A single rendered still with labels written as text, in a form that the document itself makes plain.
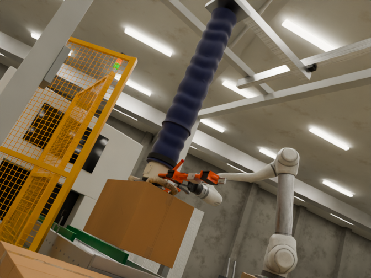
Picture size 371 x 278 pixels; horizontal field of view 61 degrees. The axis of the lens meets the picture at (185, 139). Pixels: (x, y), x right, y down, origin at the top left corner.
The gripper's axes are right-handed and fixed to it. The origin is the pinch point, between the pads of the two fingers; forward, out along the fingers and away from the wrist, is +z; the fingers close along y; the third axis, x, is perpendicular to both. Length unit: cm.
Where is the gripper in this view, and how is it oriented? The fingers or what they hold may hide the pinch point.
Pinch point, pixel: (176, 176)
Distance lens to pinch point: 207.7
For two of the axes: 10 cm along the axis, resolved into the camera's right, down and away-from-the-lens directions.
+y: -3.5, 8.7, -3.4
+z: -7.3, -4.9, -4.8
